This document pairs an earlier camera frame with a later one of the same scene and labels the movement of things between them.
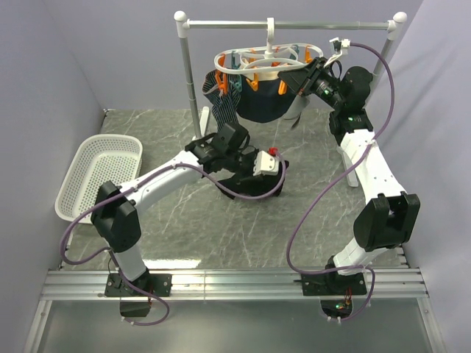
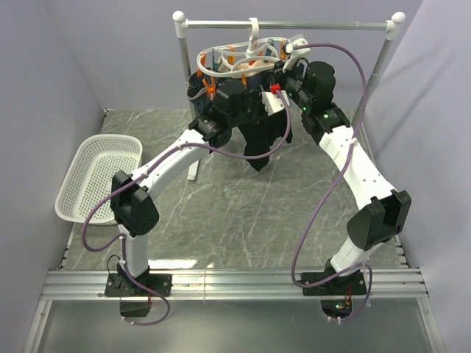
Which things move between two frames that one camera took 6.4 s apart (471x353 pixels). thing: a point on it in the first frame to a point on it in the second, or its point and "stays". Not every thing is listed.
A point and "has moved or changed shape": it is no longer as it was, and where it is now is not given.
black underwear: (254, 185) to (260, 135)
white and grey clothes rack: (199, 115) stays
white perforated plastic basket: (105, 158) stays
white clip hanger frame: (262, 59) has moved or changed shape
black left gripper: (249, 175) to (257, 95)
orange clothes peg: (255, 84) to (243, 80)
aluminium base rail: (239, 284) stays
